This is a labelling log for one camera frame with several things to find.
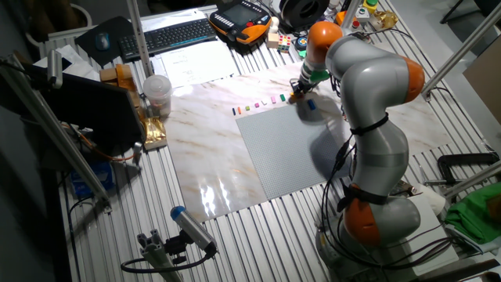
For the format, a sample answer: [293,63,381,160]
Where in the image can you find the black keyboard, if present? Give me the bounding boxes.
[117,17,218,62]

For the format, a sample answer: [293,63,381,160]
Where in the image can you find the aluminium frame post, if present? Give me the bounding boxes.
[125,0,154,78]
[339,0,362,40]
[420,2,501,99]

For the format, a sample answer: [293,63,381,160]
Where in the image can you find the gold foil packet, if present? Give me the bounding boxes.
[139,116,168,152]

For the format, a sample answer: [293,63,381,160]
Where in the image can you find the short aluminium profile stand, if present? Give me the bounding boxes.
[136,229,185,282]

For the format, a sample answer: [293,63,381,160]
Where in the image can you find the Rubik's cube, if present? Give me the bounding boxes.
[276,34,293,54]

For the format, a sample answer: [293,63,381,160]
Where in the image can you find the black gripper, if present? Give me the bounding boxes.
[291,77,312,99]

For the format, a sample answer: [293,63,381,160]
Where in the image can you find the aluminium frame beam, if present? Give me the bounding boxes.
[444,158,501,199]
[0,54,113,212]

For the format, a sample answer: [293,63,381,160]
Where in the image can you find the printed paper sheet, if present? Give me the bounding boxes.
[158,38,240,89]

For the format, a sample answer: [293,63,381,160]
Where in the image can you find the brown cardboard panel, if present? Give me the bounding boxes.
[462,34,501,126]

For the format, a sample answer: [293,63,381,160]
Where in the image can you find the crumpled white paper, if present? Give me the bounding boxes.
[33,44,101,81]

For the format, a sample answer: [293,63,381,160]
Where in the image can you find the thin orange cable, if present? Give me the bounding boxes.
[62,123,136,162]

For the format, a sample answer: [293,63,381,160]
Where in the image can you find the green cloth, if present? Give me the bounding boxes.
[445,182,501,246]

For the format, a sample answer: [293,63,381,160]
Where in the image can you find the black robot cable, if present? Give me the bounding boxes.
[326,135,455,272]

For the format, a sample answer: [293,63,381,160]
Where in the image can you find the marble pattern board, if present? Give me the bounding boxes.
[162,60,453,223]

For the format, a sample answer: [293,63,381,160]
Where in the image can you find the silver depth camera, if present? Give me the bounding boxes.
[46,49,63,89]

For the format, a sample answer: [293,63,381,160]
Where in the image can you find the black monitor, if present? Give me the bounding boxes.
[31,64,148,156]

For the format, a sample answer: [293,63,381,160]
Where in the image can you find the black clamp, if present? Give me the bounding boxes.
[436,151,501,185]

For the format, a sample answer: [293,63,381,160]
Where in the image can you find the brown cardboard box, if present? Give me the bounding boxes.
[99,67,118,83]

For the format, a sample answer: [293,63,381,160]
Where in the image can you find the black filament spool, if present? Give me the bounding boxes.
[279,0,330,33]

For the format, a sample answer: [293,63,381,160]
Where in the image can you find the grey box red button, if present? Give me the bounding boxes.
[348,20,364,38]

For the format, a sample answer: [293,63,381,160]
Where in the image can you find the translucent plastic cup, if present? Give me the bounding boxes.
[142,74,174,118]

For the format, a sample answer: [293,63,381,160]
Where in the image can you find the black mouse pad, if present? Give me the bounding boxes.
[74,15,136,67]

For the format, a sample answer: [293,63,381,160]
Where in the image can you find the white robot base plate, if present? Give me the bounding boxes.
[391,193,460,277]

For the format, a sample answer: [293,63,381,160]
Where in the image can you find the plain white paper sheet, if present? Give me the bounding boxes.
[140,8,208,33]

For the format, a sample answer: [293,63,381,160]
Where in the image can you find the dark computer mouse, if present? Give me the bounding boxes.
[95,31,111,52]

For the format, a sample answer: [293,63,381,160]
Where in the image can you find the black and orange teach pendant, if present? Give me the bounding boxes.
[208,0,272,45]

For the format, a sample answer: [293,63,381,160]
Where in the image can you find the grey Lego baseplate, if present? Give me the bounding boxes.
[235,102,351,201]

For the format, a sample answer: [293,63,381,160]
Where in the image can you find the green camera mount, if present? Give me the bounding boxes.
[299,49,330,84]

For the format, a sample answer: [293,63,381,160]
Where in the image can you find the crumpled gold wrapper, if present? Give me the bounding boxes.
[369,9,399,31]

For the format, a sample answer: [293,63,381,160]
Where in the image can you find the silver camera blue cap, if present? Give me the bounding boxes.
[170,205,218,254]

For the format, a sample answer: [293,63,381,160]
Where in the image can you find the blue box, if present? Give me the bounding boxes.
[69,161,115,199]

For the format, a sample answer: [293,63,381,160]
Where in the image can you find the white box green button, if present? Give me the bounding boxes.
[355,5,371,23]

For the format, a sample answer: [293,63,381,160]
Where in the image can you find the white rag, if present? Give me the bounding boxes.
[414,183,447,216]

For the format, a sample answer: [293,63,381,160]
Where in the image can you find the black cable with red light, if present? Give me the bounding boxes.
[330,74,349,121]

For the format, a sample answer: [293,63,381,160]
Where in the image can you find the black camera cable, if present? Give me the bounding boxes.
[120,246,218,274]

